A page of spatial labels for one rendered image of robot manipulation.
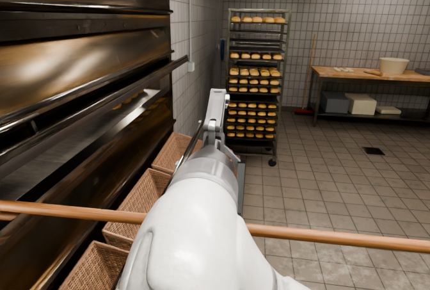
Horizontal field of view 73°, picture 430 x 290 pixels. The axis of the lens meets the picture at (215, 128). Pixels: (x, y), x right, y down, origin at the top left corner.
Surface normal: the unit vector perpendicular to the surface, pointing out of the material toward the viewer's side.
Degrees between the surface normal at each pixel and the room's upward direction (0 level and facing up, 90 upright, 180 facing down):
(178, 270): 17
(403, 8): 90
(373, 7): 90
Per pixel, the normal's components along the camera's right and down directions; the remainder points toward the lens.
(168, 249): -0.10, -0.85
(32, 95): 0.94, -0.26
